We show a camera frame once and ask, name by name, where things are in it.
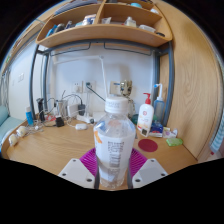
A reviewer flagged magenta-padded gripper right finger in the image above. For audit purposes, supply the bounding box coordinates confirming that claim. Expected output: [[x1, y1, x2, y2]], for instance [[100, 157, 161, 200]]
[[127, 148, 168, 190]]

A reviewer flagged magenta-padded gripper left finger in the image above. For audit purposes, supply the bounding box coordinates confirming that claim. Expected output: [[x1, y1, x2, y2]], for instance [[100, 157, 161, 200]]
[[57, 148, 100, 190]]

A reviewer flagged clear plastic water bottle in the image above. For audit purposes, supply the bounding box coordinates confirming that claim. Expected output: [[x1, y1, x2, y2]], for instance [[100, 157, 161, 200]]
[[93, 95, 137, 190]]

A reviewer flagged flat round red coaster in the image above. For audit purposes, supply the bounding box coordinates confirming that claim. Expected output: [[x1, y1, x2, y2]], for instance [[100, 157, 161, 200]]
[[137, 138, 159, 153]]

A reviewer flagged small green packet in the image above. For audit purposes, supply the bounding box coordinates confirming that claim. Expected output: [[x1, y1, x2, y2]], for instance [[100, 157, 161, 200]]
[[165, 137, 184, 148]]

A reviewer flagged small blue printed box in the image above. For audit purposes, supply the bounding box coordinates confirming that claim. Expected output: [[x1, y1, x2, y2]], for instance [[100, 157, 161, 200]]
[[148, 120, 164, 138]]

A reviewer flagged white pink small packet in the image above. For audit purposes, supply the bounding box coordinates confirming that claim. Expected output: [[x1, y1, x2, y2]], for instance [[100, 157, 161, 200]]
[[163, 126, 178, 139]]

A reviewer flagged white earbuds case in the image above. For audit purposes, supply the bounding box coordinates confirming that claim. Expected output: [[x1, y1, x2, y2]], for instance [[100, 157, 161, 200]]
[[74, 123, 88, 131]]

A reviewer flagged white power strip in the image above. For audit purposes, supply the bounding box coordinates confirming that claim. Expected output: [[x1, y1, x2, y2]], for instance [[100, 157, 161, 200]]
[[76, 113, 96, 124]]

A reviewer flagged teal round container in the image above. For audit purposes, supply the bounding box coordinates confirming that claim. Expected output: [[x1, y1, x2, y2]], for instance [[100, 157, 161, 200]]
[[130, 113, 139, 126]]

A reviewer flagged white red pump lotion bottle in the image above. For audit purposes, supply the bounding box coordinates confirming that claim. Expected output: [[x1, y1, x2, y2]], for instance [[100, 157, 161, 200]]
[[136, 92, 155, 138]]

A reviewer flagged small cream round bundle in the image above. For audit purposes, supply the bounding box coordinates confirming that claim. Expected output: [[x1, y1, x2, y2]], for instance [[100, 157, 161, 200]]
[[15, 125, 27, 138], [8, 133, 19, 147]]

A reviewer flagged blue tube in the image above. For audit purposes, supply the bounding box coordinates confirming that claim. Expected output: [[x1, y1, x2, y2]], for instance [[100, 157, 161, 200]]
[[25, 105, 35, 126]]

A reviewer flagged striped light curtain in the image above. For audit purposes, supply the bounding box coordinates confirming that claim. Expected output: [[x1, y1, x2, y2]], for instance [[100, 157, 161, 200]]
[[209, 113, 224, 154]]

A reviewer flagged bed with light bedding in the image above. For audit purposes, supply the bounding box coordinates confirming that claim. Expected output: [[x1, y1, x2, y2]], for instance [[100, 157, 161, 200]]
[[0, 105, 24, 144]]

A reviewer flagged white desk lamp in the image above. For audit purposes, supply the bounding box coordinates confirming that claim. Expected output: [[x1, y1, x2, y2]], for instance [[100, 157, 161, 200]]
[[53, 54, 109, 101]]

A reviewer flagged wooden shelf unit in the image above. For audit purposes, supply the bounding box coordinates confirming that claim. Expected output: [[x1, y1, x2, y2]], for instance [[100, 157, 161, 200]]
[[35, 0, 173, 48]]

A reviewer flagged grey metal frame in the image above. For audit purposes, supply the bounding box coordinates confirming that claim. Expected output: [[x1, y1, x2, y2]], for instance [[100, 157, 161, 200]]
[[29, 39, 175, 126]]

